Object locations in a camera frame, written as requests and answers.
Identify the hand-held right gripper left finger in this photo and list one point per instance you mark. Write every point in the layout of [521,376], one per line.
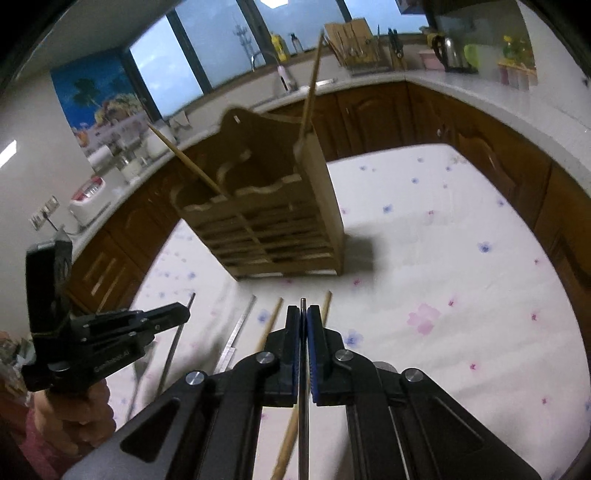
[292,355]

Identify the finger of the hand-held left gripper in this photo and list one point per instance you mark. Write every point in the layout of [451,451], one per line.
[138,321]

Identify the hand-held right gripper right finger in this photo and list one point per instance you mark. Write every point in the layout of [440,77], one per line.
[315,355]

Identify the metal chopstick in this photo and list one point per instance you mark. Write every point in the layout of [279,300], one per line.
[303,443]
[242,323]
[171,353]

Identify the wooden utensil holder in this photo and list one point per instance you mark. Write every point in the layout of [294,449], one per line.
[277,207]

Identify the person's left forearm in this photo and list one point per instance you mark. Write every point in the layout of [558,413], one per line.
[37,443]

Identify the person's left hand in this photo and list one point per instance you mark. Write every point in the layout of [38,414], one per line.
[83,415]

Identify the white and red rice cooker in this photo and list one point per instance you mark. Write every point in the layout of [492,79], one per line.
[87,201]

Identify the white jar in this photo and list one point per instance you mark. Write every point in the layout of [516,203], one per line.
[130,168]

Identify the paper towel roll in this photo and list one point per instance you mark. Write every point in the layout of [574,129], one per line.
[100,158]

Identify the ceiling light panel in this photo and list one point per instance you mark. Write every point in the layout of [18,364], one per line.
[8,156]

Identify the white cooking pot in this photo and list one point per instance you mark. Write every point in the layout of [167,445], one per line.
[159,141]

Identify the dish cloth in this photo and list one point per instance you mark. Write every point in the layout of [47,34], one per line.
[182,121]

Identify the wooden lower cabinets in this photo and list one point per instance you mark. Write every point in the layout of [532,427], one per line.
[369,115]

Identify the white soap dispenser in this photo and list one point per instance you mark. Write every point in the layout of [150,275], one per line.
[287,78]

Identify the metal faucet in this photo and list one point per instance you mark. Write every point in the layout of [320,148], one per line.
[258,57]

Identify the kitchen window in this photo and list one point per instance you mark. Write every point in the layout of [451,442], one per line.
[221,41]

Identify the metal dish rack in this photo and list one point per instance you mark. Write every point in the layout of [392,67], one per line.
[360,60]

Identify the white kitchen countertop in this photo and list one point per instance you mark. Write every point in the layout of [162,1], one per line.
[485,101]

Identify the yellow oil bottle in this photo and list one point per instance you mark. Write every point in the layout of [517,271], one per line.
[280,46]

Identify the dark pump bottle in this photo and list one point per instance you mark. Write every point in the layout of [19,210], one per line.
[295,42]

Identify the wooden knife block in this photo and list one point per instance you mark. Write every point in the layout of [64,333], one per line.
[397,53]

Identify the pink container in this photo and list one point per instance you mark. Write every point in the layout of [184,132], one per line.
[429,60]

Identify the wooden cutting board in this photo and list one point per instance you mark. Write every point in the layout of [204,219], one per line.
[346,32]

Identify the steel electric kettle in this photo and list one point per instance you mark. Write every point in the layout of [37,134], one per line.
[450,53]

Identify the green cup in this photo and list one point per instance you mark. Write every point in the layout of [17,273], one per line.
[472,56]

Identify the row of pink cups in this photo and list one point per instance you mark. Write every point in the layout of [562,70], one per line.
[517,76]

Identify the yellow green bottle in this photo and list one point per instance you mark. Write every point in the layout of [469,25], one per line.
[513,46]

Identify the wall socket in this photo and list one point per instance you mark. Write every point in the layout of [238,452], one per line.
[44,212]

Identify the beach wall poster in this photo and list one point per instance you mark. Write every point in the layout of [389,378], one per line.
[83,97]

